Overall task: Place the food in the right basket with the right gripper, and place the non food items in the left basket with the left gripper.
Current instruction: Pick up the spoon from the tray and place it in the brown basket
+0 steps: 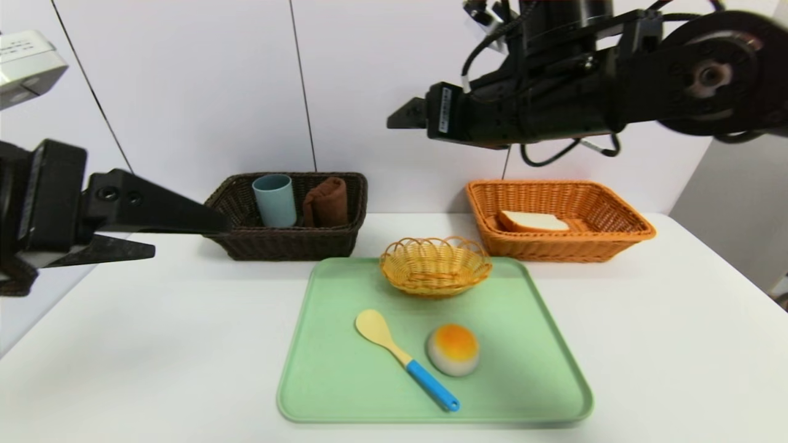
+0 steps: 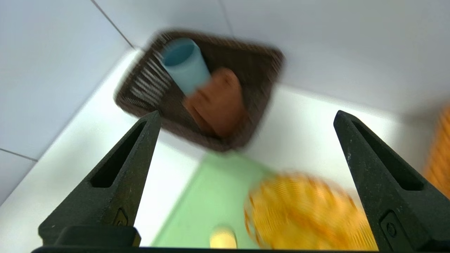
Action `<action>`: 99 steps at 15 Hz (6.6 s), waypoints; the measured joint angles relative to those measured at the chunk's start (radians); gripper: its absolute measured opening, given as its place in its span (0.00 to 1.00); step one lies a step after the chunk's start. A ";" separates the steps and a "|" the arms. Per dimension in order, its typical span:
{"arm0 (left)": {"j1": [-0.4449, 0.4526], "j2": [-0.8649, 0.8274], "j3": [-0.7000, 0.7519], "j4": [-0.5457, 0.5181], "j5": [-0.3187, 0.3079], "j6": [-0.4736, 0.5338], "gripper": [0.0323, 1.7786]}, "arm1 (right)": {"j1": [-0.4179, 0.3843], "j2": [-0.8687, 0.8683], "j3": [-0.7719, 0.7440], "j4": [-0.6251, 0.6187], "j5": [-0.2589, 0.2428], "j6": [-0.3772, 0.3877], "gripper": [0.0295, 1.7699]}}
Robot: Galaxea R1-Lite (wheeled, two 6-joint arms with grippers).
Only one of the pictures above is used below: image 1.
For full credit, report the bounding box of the toy bread slice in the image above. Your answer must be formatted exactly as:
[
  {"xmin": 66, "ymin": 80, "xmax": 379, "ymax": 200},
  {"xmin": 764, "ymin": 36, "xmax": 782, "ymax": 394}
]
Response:
[{"xmin": 498, "ymin": 210, "xmax": 571, "ymax": 233}]

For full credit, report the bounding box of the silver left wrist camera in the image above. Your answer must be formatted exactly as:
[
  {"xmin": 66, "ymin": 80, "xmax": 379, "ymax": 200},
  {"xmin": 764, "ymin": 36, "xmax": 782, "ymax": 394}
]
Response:
[{"xmin": 0, "ymin": 30, "xmax": 68, "ymax": 111}]

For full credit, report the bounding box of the orange rectangular wicker basket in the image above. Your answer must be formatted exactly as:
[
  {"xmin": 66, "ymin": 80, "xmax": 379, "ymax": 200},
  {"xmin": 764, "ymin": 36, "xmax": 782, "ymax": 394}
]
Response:
[{"xmin": 465, "ymin": 179, "xmax": 657, "ymax": 263}]

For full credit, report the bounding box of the brown towel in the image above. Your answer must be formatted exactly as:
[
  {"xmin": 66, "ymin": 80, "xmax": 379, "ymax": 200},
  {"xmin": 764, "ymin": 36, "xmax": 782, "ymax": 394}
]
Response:
[{"xmin": 302, "ymin": 177, "xmax": 348, "ymax": 228}]

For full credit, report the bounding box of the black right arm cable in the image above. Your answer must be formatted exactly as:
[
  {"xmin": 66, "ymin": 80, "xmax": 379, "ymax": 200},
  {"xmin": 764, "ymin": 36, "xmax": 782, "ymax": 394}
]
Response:
[{"xmin": 520, "ymin": 135, "xmax": 621, "ymax": 168}]

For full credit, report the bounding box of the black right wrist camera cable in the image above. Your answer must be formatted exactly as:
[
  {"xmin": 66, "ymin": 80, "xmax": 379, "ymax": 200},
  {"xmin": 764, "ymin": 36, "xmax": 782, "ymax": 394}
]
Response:
[{"xmin": 460, "ymin": 12, "xmax": 524, "ymax": 93}]

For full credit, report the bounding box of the small round yellow basket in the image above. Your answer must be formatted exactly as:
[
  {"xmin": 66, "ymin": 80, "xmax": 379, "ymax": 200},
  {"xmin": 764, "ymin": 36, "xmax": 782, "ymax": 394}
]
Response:
[{"xmin": 379, "ymin": 236, "xmax": 493, "ymax": 300}]

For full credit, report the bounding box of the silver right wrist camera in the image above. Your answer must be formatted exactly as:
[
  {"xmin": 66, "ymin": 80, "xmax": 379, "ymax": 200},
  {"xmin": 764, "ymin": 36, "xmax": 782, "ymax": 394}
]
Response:
[{"xmin": 463, "ymin": 0, "xmax": 512, "ymax": 38}]

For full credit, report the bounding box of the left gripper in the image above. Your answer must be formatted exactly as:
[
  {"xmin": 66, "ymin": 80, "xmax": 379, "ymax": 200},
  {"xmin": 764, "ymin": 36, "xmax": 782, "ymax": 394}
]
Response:
[{"xmin": 0, "ymin": 138, "xmax": 232, "ymax": 270}]

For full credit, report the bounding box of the dark brown wicker basket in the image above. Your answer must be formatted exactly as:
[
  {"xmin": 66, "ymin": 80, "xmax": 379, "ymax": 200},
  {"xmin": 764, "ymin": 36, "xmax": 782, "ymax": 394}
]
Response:
[{"xmin": 203, "ymin": 172, "xmax": 368, "ymax": 261}]

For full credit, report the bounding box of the green plastic tray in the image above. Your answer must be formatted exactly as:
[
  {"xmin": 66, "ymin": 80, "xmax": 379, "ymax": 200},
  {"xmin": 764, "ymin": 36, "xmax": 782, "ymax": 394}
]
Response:
[{"xmin": 276, "ymin": 257, "xmax": 595, "ymax": 425}]

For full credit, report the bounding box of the cream spoon with blue handle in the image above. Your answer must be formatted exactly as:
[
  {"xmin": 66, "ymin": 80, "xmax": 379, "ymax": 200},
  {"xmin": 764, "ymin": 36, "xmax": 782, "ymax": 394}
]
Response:
[{"xmin": 355, "ymin": 309, "xmax": 460, "ymax": 413}]

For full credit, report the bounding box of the round orange-topped toy bun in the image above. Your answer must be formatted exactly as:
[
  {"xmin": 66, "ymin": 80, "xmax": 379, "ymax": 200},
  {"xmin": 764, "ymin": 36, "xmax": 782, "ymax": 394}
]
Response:
[{"xmin": 426, "ymin": 324, "xmax": 480, "ymax": 378}]

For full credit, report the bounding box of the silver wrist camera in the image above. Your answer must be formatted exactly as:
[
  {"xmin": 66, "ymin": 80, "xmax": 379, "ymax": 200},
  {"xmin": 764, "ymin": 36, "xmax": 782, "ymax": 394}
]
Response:
[
  {"xmin": 0, "ymin": 30, "xmax": 68, "ymax": 111},
  {"xmin": 463, "ymin": 0, "xmax": 512, "ymax": 38}
]

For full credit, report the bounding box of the blue-grey plastic cup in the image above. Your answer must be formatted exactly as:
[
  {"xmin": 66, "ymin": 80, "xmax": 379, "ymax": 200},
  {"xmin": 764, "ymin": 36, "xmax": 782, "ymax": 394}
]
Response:
[{"xmin": 252, "ymin": 174, "xmax": 297, "ymax": 228}]

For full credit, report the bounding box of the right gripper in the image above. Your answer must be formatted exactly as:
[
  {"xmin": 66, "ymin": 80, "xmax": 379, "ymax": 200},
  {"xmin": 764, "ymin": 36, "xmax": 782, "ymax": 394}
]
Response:
[{"xmin": 386, "ymin": 71, "xmax": 522, "ymax": 150}]

